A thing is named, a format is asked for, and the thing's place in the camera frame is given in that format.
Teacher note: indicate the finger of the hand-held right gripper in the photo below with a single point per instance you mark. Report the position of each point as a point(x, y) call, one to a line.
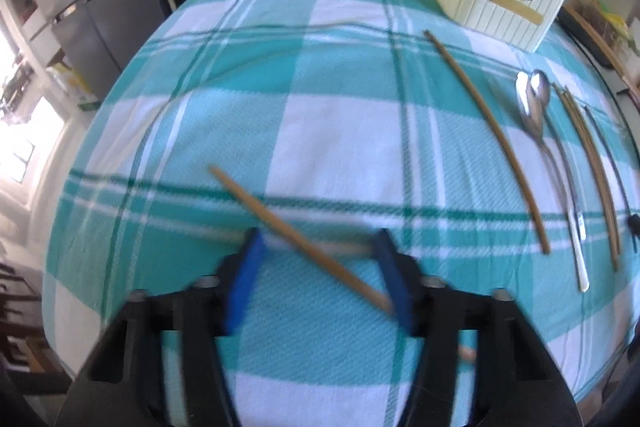
point(635, 229)

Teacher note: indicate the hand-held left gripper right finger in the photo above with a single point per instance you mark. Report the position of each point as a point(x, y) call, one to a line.
point(397, 282)

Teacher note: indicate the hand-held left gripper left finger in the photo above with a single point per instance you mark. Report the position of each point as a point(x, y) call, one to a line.
point(245, 279)

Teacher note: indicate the metal spoon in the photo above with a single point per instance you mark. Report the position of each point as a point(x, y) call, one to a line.
point(540, 84)
point(530, 117)

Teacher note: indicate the teal checked tablecloth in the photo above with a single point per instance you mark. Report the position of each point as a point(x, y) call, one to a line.
point(320, 117)

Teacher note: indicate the dark tray with packets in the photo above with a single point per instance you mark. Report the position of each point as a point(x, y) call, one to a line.
point(600, 37)

